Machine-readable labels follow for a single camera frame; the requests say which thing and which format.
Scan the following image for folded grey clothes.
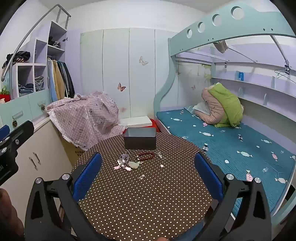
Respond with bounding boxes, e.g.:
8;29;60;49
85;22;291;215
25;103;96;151
34;76;44;92

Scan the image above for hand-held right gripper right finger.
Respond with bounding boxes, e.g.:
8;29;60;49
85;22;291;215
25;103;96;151
194;152;272;241

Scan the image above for pink checked cloth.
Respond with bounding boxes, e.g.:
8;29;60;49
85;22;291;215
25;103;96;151
46;91;127;151

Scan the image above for row of hanging clothes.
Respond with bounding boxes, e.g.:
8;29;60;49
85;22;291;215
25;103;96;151
47;58;76;103

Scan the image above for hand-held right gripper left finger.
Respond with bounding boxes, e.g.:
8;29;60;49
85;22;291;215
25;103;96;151
24;152;103;241

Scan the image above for teal bunk bed frame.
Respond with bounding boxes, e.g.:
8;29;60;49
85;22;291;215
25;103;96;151
153;0;296;219

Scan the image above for beige curved cabinet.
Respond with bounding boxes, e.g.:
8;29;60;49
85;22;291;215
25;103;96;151
0;120;75;223

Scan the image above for dark folded jacket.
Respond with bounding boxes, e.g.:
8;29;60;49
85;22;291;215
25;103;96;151
2;51;31;68

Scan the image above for white pillow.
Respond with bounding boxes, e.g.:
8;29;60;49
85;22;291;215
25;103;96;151
192;100;211;116

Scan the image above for beige hanging pouch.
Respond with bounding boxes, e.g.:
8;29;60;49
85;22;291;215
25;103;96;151
214;39;229;54

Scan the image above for white flat box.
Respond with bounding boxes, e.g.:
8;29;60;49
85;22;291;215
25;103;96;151
118;115;152;128

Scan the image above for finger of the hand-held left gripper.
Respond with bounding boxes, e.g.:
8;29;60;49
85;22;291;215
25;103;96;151
0;120;35;155
0;125;10;141

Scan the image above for white wardrobe doors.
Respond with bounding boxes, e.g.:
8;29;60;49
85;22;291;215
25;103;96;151
80;28;176;121

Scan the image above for pink and green quilt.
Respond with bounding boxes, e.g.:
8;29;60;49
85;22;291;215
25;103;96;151
194;83;245;128

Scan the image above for brown polka-dot tablecloth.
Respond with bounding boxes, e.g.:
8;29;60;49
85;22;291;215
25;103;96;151
70;133;214;241

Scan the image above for red bead bracelet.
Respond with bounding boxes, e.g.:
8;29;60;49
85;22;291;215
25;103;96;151
138;151;155;161

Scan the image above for red bag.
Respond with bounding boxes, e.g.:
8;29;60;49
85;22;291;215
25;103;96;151
0;85;11;101

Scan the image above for silver charm bracelet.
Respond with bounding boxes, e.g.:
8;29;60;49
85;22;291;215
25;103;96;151
117;150;131;166

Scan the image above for wire clothes hanger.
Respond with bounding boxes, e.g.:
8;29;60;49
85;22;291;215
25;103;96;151
275;68;292;78

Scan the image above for folded blue jeans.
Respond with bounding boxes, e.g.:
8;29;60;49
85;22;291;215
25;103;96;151
18;83;35;97

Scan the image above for teal drawer unit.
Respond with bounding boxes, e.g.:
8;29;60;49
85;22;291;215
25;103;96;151
0;89;53;130

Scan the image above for dark grey box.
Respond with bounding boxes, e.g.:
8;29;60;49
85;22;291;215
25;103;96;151
123;127;157;150

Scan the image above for blue candy-print mattress cover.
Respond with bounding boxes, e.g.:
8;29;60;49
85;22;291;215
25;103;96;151
156;105;296;223

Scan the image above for cardboard box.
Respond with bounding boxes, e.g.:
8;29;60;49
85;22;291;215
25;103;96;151
59;132;91;168

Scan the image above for pink bead bracelet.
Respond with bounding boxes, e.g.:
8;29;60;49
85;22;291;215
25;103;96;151
114;162;132;171

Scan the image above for grey metal railing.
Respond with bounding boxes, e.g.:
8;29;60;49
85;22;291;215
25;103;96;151
1;5;72;82

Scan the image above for dark crumpled clothes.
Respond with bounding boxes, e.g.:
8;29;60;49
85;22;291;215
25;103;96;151
48;36;62;49

